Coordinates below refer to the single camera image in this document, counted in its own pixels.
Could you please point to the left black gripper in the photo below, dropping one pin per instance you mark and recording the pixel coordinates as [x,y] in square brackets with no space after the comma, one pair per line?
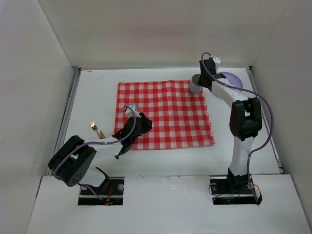
[142,123]

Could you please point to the aluminium table rail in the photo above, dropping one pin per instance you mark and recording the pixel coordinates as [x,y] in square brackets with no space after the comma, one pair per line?
[266,124]
[68,109]

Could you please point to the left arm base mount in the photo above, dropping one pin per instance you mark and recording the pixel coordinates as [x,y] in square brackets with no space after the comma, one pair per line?
[109,194]

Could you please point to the gold fork dark handle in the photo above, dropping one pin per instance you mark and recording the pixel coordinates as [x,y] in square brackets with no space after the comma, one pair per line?
[95,129]

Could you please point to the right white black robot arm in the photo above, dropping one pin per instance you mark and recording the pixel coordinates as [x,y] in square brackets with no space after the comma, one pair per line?
[245,121]

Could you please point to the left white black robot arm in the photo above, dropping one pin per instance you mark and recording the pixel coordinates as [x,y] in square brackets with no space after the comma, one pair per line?
[72,161]

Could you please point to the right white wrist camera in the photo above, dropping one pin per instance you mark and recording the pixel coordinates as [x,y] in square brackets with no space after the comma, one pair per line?
[216,60]

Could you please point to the lilac plastic plate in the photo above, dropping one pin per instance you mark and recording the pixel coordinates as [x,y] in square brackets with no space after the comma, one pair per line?
[231,79]

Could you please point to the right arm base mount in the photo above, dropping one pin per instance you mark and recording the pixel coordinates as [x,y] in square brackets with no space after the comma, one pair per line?
[224,193]

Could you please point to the red white checkered cloth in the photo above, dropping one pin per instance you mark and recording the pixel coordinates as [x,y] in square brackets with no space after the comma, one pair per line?
[180,118]

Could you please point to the right aluminium table rail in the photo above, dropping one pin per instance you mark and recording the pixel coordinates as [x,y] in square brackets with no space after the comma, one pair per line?
[266,124]

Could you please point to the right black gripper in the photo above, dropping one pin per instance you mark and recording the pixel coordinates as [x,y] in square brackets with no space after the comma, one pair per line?
[204,79]

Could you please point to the left aluminium table rail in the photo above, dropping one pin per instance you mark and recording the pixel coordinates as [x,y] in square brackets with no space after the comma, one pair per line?
[68,109]

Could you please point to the light blue mug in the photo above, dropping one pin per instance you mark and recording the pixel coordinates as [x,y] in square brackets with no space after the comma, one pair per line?
[194,86]

